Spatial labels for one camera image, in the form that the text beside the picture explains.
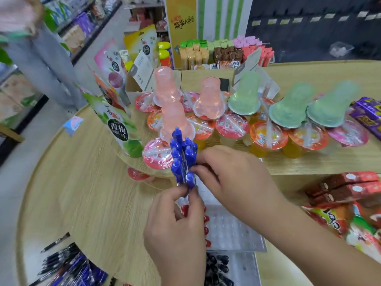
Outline person's left hand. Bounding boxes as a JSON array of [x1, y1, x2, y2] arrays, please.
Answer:
[[143, 185, 208, 286]]

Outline person's right hand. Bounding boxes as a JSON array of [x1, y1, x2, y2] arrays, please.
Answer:
[[190, 145, 286, 233]]

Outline cluster of red pens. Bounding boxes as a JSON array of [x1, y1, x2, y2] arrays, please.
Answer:
[[180, 204, 212, 249]]

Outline clear tiered pen holder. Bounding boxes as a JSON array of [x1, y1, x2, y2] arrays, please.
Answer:
[[171, 172, 267, 286]]

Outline cluster of black pens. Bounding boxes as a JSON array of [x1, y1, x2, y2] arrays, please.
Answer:
[[205, 253, 234, 286]]

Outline cluster of blue pens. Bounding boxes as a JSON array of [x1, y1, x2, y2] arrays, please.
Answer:
[[169, 127, 198, 188]]

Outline pile of blue black pens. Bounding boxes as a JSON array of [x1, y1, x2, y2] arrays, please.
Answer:
[[28, 232, 109, 286]]

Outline person's right forearm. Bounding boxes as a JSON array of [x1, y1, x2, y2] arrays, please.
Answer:
[[247, 199, 381, 286]]

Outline jelly cup display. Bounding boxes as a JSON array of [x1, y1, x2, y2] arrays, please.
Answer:
[[134, 91, 369, 160]]

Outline black pegboard display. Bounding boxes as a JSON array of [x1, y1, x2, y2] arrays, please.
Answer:
[[245, 0, 381, 64]]

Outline red lid pink jelly cup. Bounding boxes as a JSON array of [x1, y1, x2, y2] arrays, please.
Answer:
[[128, 167, 152, 182]]

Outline clear cup with red lid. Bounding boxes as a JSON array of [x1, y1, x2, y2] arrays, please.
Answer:
[[142, 137, 175, 170]]

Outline green jelly cup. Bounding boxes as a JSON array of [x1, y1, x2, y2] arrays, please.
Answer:
[[306, 80, 362, 128], [227, 71, 262, 116], [269, 82, 316, 128]]

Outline stack of red snack packets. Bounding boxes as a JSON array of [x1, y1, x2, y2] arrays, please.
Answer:
[[305, 172, 381, 206]]

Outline wooden round tier stand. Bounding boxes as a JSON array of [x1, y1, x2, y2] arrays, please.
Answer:
[[112, 86, 185, 191]]

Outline white card sign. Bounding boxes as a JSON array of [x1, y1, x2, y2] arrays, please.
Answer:
[[232, 49, 262, 87], [128, 52, 155, 92]]

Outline row of white candy packets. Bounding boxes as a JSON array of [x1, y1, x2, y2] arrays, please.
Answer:
[[190, 61, 242, 70]]

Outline green jelly pouch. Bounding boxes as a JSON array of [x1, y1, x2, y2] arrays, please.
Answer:
[[82, 92, 145, 158]]

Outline pile of colourful snack bags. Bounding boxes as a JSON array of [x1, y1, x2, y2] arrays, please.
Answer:
[[302, 202, 381, 264]]

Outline row of red candy sticks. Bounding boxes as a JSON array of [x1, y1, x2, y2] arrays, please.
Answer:
[[242, 46, 275, 68]]

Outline pile of brown candies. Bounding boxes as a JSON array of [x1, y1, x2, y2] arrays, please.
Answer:
[[214, 46, 244, 62]]

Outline row of tan candy sticks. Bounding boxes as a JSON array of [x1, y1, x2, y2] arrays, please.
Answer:
[[179, 47, 210, 70]]

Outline pile of pink candies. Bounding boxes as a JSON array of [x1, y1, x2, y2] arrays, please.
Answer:
[[233, 35, 262, 48]]

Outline purple candy packets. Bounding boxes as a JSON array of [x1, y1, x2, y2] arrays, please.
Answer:
[[350, 97, 381, 140]]

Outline pile of green candies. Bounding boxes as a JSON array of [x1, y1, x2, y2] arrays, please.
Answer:
[[179, 39, 236, 51]]

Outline red jelly pouch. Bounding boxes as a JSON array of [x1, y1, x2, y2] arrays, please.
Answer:
[[90, 70, 131, 116]]

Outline yellow banner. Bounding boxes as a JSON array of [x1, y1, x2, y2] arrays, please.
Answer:
[[164, 0, 198, 69]]

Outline small clear plastic cup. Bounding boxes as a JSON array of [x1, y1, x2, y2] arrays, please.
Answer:
[[329, 41, 355, 58]]

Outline white green striped banner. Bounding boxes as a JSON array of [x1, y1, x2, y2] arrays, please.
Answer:
[[196, 0, 254, 42]]

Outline yellow white jelly pouch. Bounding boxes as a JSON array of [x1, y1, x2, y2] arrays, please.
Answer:
[[123, 24, 160, 69]]

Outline pink white jelly pouch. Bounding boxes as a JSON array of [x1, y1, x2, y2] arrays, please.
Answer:
[[94, 38, 129, 90]]

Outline light wooden board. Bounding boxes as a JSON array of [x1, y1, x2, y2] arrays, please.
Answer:
[[0, 123, 24, 143]]

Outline rear store shelf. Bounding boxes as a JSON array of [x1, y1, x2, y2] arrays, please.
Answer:
[[122, 0, 167, 33]]

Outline background store shelf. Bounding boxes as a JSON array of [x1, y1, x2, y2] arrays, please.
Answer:
[[0, 0, 123, 164]]

